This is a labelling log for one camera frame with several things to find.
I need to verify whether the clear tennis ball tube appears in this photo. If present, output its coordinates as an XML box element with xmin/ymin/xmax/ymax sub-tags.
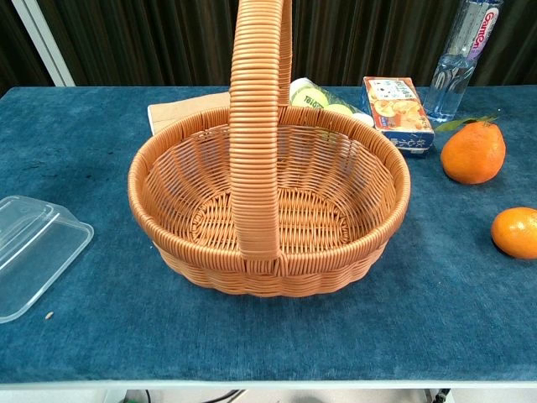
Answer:
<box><xmin>289</xmin><ymin>76</ymin><xmax>375</xmax><ymax>127</ymax></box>

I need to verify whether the small round orange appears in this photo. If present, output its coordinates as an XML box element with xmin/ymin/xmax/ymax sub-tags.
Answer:
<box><xmin>491</xmin><ymin>207</ymin><xmax>537</xmax><ymax>260</ymax></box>

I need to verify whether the orange wicker basket with handle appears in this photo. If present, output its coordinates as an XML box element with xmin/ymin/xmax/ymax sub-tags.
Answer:
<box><xmin>127</xmin><ymin>0</ymin><xmax>412</xmax><ymax>299</ymax></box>

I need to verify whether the yellow-green tennis ball with print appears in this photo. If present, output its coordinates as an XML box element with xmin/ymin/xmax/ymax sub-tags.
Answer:
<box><xmin>290</xmin><ymin>89</ymin><xmax>329</xmax><ymax>111</ymax></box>

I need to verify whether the orange juice carton box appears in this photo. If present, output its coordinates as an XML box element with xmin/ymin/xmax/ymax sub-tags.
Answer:
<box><xmin>362</xmin><ymin>76</ymin><xmax>435</xmax><ymax>160</ymax></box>

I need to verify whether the blue velvet table cloth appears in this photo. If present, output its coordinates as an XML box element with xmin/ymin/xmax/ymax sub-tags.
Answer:
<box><xmin>0</xmin><ymin>86</ymin><xmax>537</xmax><ymax>385</ymax></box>

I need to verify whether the plain yellow-green tennis ball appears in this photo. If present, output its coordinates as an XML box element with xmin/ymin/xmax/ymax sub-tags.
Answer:
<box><xmin>323</xmin><ymin>103</ymin><xmax>354</xmax><ymax>117</ymax></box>

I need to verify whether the dark pleated curtain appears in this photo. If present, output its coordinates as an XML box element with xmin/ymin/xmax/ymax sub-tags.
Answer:
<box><xmin>0</xmin><ymin>0</ymin><xmax>537</xmax><ymax>90</ymax></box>

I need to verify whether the clear plastic water bottle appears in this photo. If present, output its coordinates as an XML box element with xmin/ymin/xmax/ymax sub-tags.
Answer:
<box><xmin>422</xmin><ymin>0</ymin><xmax>504</xmax><ymax>123</ymax></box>

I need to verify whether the clear plastic container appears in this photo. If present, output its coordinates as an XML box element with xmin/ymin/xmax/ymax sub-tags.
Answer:
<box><xmin>0</xmin><ymin>194</ymin><xmax>95</xmax><ymax>325</ymax></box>

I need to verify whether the light wooden board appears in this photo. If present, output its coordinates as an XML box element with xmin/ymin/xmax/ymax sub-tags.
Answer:
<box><xmin>147</xmin><ymin>92</ymin><xmax>232</xmax><ymax>136</ymax></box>

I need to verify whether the large orange with leaf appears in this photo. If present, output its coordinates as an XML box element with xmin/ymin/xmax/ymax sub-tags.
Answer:
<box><xmin>435</xmin><ymin>116</ymin><xmax>507</xmax><ymax>186</ymax></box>

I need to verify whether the white metal post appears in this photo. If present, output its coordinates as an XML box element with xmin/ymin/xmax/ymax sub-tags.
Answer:
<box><xmin>11</xmin><ymin>0</ymin><xmax>77</xmax><ymax>87</ymax></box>

